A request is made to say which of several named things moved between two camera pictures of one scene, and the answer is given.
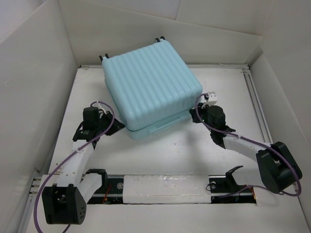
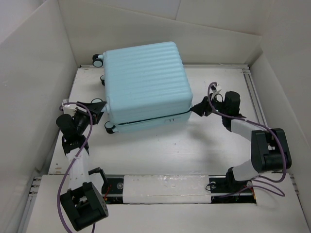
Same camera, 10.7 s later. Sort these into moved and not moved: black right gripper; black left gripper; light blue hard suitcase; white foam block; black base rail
Moved: black left gripper; light blue hard suitcase; black right gripper
Not moved: black base rail; white foam block
